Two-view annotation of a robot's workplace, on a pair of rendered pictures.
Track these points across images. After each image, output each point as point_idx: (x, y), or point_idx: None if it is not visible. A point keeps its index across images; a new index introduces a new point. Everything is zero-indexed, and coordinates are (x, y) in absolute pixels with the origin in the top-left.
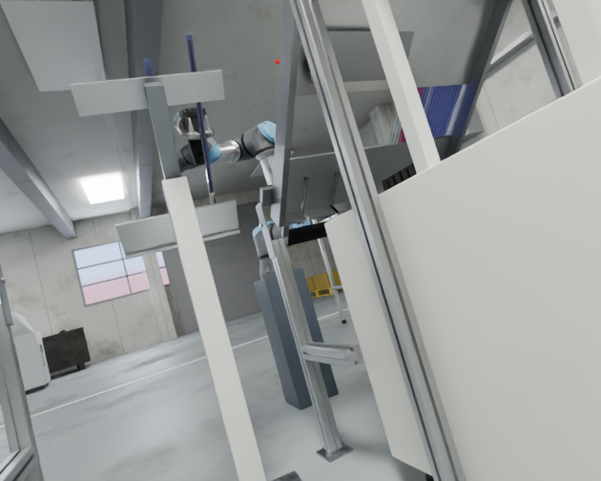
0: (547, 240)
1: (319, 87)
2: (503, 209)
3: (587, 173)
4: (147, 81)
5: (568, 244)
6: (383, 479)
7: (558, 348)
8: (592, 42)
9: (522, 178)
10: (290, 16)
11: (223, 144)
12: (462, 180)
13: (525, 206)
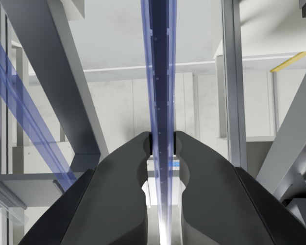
0: (215, 14)
1: (226, 90)
2: (218, 20)
3: (213, 35)
4: None
5: (214, 15)
6: None
7: None
8: (215, 65)
9: (216, 32)
10: (259, 183)
11: None
12: (221, 28)
13: (216, 23)
